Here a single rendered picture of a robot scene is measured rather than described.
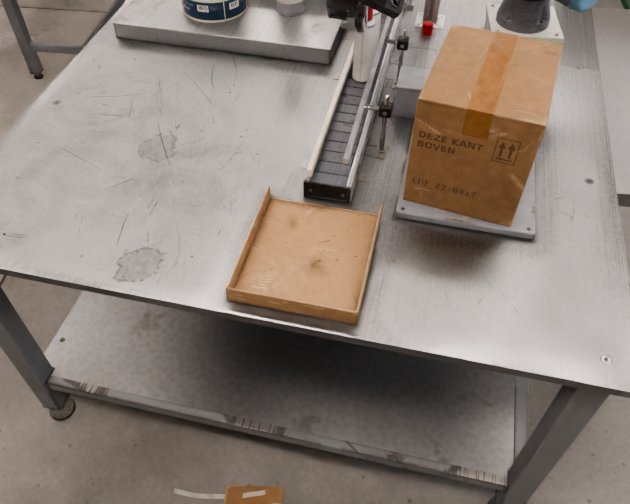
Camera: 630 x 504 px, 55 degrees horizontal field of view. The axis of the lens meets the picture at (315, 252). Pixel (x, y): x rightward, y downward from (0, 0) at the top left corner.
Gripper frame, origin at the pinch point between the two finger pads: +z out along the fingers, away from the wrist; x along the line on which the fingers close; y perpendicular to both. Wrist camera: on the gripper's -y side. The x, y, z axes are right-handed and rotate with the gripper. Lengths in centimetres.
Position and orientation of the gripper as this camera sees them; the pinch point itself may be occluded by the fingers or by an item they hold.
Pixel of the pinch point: (364, 29)
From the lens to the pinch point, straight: 152.9
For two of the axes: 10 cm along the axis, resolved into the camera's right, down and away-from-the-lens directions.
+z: 1.2, 2.1, 9.7
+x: -1.9, 9.6, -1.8
